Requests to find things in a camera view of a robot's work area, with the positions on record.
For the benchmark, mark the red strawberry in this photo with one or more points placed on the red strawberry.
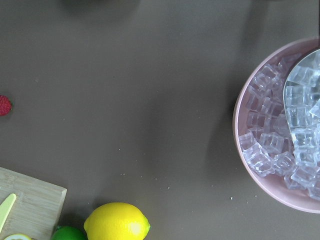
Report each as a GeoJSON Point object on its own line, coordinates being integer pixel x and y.
{"type": "Point", "coordinates": [5, 105]}

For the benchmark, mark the whole yellow lemon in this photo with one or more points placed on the whole yellow lemon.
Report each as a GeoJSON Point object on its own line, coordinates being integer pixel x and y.
{"type": "Point", "coordinates": [116, 221]}

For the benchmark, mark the pink bowl of ice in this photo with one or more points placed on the pink bowl of ice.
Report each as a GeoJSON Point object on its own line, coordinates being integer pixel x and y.
{"type": "Point", "coordinates": [263, 138]}

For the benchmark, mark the metal ice scoop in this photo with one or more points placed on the metal ice scoop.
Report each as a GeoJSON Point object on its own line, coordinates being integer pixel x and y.
{"type": "Point", "coordinates": [301, 95]}

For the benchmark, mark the green lime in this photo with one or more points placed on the green lime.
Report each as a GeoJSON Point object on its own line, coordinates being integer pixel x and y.
{"type": "Point", "coordinates": [68, 233]}

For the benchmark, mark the wooden cutting board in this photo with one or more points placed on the wooden cutting board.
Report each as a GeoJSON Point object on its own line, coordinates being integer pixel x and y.
{"type": "Point", "coordinates": [37, 208]}

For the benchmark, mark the yellow plastic knife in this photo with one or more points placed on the yellow plastic knife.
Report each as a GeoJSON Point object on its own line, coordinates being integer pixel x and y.
{"type": "Point", "coordinates": [5, 208]}

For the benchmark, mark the lemon half slice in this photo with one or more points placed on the lemon half slice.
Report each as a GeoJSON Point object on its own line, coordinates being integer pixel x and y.
{"type": "Point", "coordinates": [18, 236]}

